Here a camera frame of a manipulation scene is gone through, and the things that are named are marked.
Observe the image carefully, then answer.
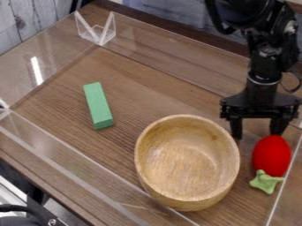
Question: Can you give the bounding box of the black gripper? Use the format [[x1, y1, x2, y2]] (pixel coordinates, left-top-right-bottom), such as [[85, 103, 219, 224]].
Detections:
[[219, 79, 302, 139]]

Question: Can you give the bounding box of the red plush strawberry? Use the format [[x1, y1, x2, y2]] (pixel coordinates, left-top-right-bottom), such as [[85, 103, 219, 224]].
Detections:
[[249, 135, 292, 194]]

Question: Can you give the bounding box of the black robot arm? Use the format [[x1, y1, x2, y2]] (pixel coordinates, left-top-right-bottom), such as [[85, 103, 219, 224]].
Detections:
[[206, 0, 302, 139]]

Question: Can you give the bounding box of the wooden bowl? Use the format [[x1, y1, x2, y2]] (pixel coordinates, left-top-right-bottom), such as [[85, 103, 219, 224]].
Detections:
[[135, 115, 241, 212]]

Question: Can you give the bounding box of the green rectangular block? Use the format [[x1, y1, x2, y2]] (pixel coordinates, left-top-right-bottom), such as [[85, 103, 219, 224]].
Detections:
[[85, 82, 114, 130]]

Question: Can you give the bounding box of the black metal bracket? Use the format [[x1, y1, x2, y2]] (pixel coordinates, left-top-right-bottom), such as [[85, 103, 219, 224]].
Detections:
[[26, 196, 68, 226]]

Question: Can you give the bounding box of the black cable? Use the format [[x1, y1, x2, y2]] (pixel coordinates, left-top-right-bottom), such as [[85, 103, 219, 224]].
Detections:
[[0, 202, 36, 226]]

